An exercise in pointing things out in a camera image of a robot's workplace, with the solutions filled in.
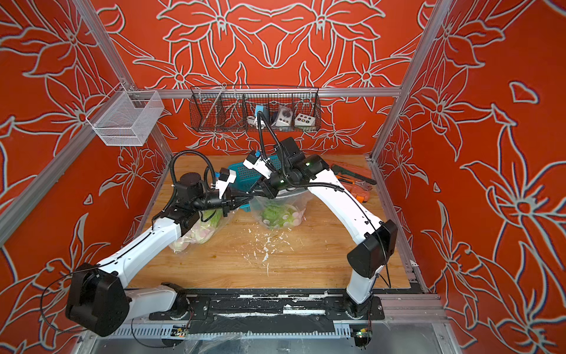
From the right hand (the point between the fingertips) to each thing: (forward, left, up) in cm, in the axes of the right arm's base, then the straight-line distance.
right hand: (247, 190), depth 68 cm
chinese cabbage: (+1, -9, -16) cm, 19 cm away
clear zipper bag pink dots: (-6, +23, -23) cm, 33 cm away
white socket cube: (+39, -20, -1) cm, 44 cm away
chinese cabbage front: (-3, +16, -16) cm, 23 cm away
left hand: (0, -1, -4) cm, 4 cm away
